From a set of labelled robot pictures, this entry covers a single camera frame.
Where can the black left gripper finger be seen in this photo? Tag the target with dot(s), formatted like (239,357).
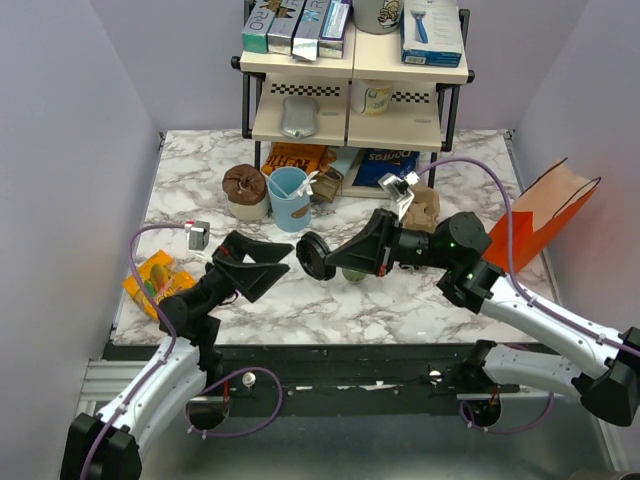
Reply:
(254,280)
(241,246)

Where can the blue Doritos chip bag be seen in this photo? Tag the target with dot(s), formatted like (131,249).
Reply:
(376,163)

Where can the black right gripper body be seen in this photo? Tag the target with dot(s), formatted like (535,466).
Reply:
(398,244)

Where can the silver blue toothpaste box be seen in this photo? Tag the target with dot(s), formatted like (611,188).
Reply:
(306,39)

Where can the purple white toothpaste box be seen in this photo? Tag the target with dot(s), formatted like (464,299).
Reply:
(333,33)

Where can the light blue cup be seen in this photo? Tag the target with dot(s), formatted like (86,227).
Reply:
(290,202)

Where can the orange paper gift bag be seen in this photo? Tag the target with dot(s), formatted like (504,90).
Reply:
(539,214)

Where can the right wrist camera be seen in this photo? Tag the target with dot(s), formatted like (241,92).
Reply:
(400,191)

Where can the orange snack bag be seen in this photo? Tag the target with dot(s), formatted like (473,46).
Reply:
(306,157)

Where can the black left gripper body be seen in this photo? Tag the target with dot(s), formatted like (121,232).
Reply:
(222,273)

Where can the teal toothpaste box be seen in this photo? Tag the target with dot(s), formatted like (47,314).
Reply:
(257,26)

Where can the grey cartoon mug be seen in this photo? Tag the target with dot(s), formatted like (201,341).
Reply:
(377,16)

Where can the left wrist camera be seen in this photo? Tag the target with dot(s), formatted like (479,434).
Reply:
(198,235)

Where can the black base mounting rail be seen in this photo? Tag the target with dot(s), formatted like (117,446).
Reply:
(351,380)

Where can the orange snack packet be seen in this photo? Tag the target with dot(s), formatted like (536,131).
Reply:
(162,276)

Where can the blue razor package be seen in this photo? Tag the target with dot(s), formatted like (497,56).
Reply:
(431,33)

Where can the brown cardboard cup carrier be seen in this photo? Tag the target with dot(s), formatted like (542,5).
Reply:
(422,214)

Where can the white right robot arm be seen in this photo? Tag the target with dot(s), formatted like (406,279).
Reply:
(596,364)

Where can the white printed paper cup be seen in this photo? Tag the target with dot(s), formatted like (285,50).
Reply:
(370,97)

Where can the green paper coffee cup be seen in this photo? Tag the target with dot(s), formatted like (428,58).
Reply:
(353,276)

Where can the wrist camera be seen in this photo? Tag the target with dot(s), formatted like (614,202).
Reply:
(198,235)
(400,191)

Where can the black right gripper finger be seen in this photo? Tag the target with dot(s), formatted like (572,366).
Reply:
(370,237)
(357,258)

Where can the black plastic cup lid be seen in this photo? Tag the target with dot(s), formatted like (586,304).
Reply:
(311,253)

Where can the brown and white pouch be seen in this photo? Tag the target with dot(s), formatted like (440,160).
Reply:
(246,192)

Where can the olive brown small package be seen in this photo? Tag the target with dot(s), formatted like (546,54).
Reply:
(327,185)

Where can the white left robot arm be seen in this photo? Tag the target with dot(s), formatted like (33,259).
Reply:
(113,443)

